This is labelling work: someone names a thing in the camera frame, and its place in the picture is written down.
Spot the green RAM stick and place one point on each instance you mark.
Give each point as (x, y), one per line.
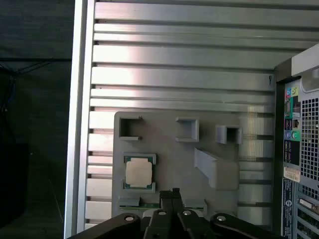
(149, 206)

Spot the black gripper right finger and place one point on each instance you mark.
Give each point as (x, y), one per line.
(178, 224)

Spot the grey parts rack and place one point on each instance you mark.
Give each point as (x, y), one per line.
(174, 159)

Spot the CPU with silver heat spreader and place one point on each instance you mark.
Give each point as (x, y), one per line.
(138, 173)

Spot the black open PC case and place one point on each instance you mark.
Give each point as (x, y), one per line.
(309, 149)

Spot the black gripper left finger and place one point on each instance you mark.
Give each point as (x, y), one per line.
(164, 224)

